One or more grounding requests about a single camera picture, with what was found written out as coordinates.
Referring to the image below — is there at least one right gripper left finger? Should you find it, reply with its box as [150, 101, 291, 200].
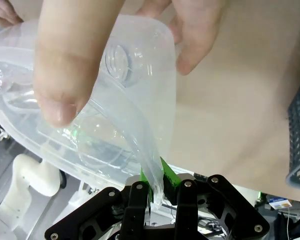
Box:
[44, 159, 155, 240]

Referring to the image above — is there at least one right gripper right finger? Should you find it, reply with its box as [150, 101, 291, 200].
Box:
[159, 156, 270, 240]

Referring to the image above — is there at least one large clear plastic bin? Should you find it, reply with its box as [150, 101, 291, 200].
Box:
[0, 13, 181, 211]

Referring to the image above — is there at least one clear plastic bottle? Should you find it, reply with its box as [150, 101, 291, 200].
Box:
[72, 43, 154, 173]

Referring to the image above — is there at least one person's left hand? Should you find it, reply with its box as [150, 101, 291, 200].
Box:
[33, 0, 223, 129]

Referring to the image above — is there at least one person's right hand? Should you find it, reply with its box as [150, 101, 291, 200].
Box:
[0, 0, 25, 26]

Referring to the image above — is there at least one small printed label box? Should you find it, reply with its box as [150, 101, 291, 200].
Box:
[269, 196, 291, 210]

